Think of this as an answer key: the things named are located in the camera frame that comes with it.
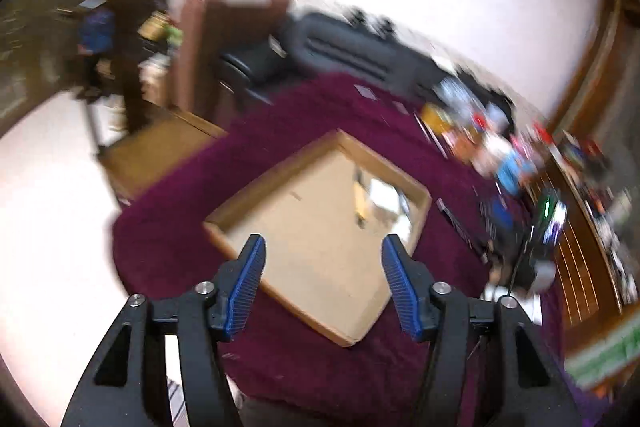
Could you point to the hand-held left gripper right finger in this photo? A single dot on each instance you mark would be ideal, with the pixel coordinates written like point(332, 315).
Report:
point(400, 282)

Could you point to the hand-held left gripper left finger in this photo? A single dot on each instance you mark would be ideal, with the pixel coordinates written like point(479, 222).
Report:
point(248, 277)

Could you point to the shallow cardboard box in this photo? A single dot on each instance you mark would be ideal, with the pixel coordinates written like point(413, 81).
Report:
point(310, 227)

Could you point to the black flat bar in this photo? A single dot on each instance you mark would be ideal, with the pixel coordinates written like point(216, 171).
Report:
point(452, 222)

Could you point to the maroon blanket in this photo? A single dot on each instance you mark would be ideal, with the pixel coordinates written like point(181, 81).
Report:
point(200, 187)

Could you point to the dark green packet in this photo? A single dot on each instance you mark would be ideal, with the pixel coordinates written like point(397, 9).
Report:
point(547, 222)

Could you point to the light wooden side table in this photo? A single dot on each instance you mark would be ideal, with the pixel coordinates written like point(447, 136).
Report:
point(155, 147)

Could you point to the pile of colourful clutter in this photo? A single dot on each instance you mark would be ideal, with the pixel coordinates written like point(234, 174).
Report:
point(500, 142)

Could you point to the small silver metal piece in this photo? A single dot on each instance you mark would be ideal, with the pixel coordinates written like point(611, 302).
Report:
point(401, 108)
point(362, 91)

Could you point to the wooden headboard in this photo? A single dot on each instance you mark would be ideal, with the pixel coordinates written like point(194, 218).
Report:
point(585, 267)

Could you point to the black office chair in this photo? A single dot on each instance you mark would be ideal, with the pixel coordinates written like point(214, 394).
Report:
point(250, 62)

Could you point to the green white cloth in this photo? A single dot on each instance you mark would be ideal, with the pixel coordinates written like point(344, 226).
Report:
point(605, 352)

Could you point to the brown wooden cabinet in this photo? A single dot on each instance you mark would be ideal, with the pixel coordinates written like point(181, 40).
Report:
point(200, 47)

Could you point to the dark grey sofa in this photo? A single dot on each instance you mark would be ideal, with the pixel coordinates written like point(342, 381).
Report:
point(350, 47)

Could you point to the dark cluttered shelf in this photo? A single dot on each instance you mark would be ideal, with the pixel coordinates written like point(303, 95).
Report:
point(135, 32)

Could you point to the blue cloth item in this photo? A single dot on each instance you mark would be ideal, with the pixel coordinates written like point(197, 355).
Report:
point(97, 32)

